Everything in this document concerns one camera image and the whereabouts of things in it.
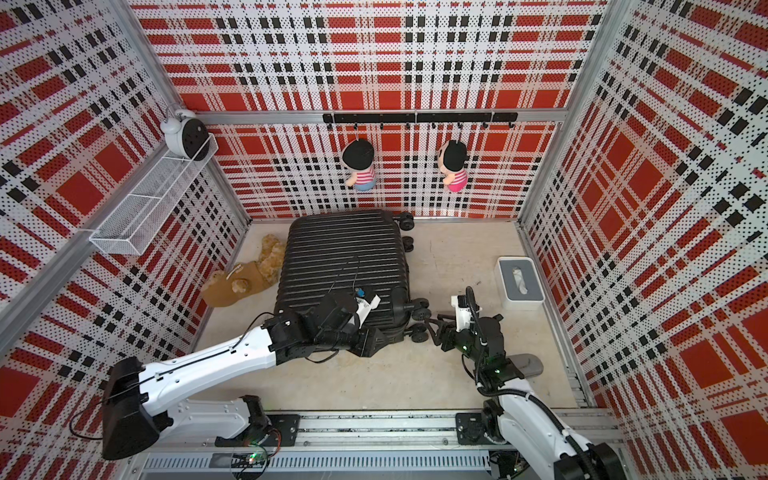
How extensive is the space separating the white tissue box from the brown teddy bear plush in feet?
2.36

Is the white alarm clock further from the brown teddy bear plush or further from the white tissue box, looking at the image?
the white tissue box

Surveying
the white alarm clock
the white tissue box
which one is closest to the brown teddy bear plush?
the white alarm clock

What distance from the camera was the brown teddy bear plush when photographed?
924 millimetres

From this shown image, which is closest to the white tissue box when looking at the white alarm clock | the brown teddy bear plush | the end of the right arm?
the end of the right arm

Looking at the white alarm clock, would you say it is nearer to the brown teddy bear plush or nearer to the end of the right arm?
the brown teddy bear plush

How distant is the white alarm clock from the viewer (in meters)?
0.78

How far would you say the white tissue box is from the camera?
0.94 m
